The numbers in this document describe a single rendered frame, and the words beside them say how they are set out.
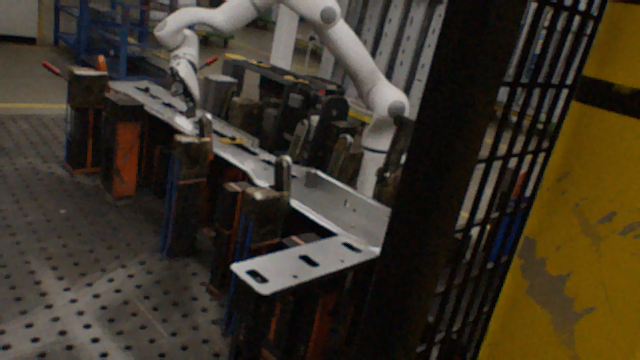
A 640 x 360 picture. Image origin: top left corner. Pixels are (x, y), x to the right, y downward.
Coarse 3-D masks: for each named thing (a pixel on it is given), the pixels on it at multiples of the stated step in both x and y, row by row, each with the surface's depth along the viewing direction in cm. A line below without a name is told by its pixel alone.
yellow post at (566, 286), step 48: (624, 0) 32; (624, 48) 33; (576, 96) 35; (624, 96) 33; (576, 144) 35; (624, 144) 33; (576, 192) 35; (624, 192) 33; (528, 240) 38; (576, 240) 36; (624, 240) 34; (528, 288) 38; (576, 288) 36; (624, 288) 34; (528, 336) 39; (576, 336) 36; (624, 336) 34
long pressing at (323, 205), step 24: (144, 96) 180; (168, 96) 187; (168, 120) 160; (192, 120) 165; (216, 120) 170; (216, 144) 147; (240, 144) 152; (240, 168) 135; (264, 168) 136; (312, 192) 127; (336, 192) 130; (360, 192) 133; (312, 216) 114; (336, 216) 116; (360, 216) 119; (384, 216) 122; (360, 240) 107
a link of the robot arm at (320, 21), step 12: (264, 0) 158; (276, 0) 161; (288, 0) 160; (300, 0) 158; (312, 0) 157; (324, 0) 156; (300, 12) 159; (312, 12) 157; (324, 12) 156; (336, 12) 157; (312, 24) 160; (324, 24) 158
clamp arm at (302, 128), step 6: (300, 126) 150; (306, 126) 149; (300, 132) 150; (306, 132) 150; (294, 138) 152; (300, 138) 150; (306, 138) 151; (294, 144) 152; (300, 144) 150; (294, 150) 151; (300, 150) 151; (288, 156) 153; (294, 156) 151; (300, 156) 152
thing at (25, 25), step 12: (0, 0) 668; (12, 0) 676; (24, 0) 684; (36, 0) 692; (0, 12) 672; (12, 12) 681; (24, 12) 689; (36, 12) 698; (0, 24) 677; (12, 24) 686; (24, 24) 694; (36, 24) 704; (0, 36) 685; (12, 36) 693; (24, 36) 701; (36, 36) 709
